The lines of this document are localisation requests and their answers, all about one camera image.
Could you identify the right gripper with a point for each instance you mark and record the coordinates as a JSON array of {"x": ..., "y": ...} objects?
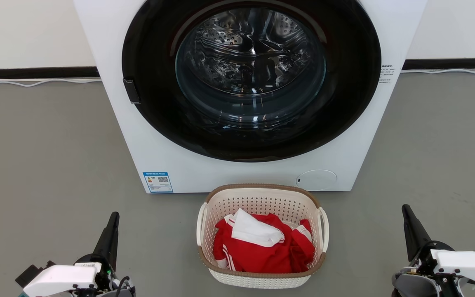
[{"x": 425, "y": 260}]

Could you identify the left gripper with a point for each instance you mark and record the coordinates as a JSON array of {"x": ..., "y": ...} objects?
[{"x": 104, "y": 274}]

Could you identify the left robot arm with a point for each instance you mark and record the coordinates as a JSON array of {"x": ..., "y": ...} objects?
[{"x": 29, "y": 274}]

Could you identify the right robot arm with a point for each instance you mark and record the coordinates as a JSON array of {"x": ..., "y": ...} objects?
[{"x": 410, "y": 286}]

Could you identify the white brown-trimmed laundry basket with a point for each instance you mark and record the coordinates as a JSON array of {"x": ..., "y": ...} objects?
[{"x": 262, "y": 198}]

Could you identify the blue energy label sticker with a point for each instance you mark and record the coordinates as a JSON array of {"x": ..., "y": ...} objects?
[{"x": 158, "y": 182}]

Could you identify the round white filter cover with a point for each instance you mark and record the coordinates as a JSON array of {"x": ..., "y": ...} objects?
[{"x": 316, "y": 180}]

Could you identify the white garment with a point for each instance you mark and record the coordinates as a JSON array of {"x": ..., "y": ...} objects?
[{"x": 254, "y": 231}]

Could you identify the red white-striped garment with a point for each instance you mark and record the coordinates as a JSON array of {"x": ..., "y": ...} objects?
[{"x": 262, "y": 258}]

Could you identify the white front-load washing machine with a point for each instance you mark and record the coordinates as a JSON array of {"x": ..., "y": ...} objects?
[{"x": 262, "y": 173}]

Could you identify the printed text sticker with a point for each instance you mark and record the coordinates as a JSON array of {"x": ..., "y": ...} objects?
[{"x": 387, "y": 74}]

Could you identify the black baseboard strip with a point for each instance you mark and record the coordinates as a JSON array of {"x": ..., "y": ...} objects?
[
  {"x": 452, "y": 63},
  {"x": 35, "y": 73}
]

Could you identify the round black washer door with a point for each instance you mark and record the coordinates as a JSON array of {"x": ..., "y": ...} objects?
[{"x": 151, "y": 62}]

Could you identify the stainless steel washer drum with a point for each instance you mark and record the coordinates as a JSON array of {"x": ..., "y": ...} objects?
[{"x": 250, "y": 53}]

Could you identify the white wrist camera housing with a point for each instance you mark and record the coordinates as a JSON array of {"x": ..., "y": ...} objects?
[
  {"x": 62, "y": 278},
  {"x": 468, "y": 264}
]

